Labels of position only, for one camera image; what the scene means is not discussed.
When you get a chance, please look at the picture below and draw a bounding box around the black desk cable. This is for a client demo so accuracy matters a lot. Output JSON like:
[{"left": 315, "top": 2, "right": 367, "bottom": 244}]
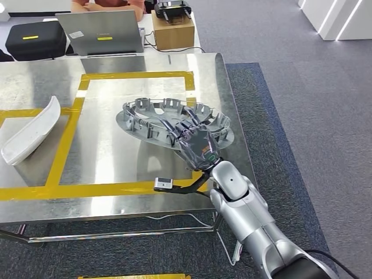
[{"left": 143, "top": 30, "right": 205, "bottom": 54}]

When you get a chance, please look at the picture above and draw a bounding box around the stainless steel workbench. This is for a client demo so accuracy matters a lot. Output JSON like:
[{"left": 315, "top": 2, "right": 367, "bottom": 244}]
[{"left": 0, "top": 52, "right": 259, "bottom": 245}]

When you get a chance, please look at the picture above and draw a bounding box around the white curved plastic part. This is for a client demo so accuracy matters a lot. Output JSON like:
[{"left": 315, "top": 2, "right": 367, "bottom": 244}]
[{"left": 1, "top": 95, "right": 61, "bottom": 166}]

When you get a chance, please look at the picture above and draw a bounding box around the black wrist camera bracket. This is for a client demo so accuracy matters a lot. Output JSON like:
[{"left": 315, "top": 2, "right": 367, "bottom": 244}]
[{"left": 171, "top": 169, "right": 214, "bottom": 197}]

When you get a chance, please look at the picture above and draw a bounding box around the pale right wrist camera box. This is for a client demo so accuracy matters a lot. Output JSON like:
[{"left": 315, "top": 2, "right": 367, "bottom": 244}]
[{"left": 154, "top": 177, "right": 174, "bottom": 192}]

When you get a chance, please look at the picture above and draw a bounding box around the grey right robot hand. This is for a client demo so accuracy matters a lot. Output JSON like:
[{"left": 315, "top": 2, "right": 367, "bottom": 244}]
[{"left": 158, "top": 109, "right": 222, "bottom": 173}]

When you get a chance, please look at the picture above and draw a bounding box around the grey laptop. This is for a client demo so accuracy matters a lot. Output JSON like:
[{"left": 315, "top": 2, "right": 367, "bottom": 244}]
[{"left": 56, "top": 9, "right": 145, "bottom": 58}]

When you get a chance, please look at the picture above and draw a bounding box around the white power cable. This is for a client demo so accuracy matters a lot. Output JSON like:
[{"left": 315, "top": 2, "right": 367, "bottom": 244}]
[{"left": 145, "top": 213, "right": 236, "bottom": 267}]

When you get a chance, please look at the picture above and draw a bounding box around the black hard case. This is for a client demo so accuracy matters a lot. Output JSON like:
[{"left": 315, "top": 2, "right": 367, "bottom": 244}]
[{"left": 5, "top": 20, "right": 68, "bottom": 62}]

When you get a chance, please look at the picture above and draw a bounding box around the brown cardboard box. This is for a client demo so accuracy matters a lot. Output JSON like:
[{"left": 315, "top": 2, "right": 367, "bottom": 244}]
[{"left": 151, "top": 10, "right": 195, "bottom": 51}]

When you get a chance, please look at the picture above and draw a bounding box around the grey plastic wheel hubcap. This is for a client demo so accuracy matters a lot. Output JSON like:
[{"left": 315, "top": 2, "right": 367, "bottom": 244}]
[{"left": 115, "top": 98, "right": 235, "bottom": 152}]

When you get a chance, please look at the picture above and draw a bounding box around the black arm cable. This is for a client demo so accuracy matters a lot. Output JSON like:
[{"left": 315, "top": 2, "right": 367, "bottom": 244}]
[{"left": 305, "top": 249, "right": 361, "bottom": 279}]

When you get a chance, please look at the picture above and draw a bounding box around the person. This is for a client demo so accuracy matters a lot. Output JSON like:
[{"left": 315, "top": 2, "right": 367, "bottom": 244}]
[{"left": 70, "top": 0, "right": 146, "bottom": 22}]

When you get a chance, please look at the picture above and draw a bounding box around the black remote controller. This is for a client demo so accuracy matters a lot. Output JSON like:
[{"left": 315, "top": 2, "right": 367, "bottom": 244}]
[{"left": 154, "top": 1, "right": 192, "bottom": 20}]

